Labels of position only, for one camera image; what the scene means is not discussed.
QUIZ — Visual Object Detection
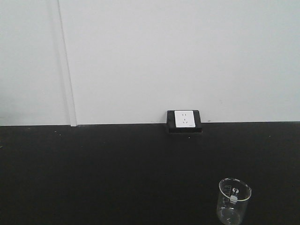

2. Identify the white socket on black base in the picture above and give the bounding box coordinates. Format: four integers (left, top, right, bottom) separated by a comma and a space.
166, 110, 203, 134

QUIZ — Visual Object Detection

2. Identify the clear glass beaker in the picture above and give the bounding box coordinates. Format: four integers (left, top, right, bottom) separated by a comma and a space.
216, 178, 252, 225

